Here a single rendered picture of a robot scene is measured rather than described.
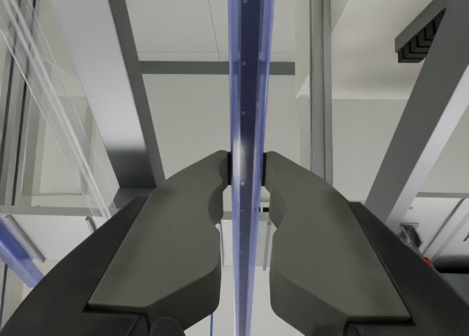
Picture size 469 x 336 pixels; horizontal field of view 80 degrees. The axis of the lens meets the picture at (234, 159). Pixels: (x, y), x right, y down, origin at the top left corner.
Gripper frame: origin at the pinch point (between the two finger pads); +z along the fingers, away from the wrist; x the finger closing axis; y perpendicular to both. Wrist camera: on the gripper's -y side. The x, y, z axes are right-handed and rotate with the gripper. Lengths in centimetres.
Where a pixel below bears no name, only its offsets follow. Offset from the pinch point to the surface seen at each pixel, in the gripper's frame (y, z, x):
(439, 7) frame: -6, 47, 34
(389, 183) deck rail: 14.2, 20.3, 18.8
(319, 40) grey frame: 1, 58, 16
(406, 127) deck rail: 6.5, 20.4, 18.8
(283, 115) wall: 65, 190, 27
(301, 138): 36, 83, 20
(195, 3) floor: -7, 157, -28
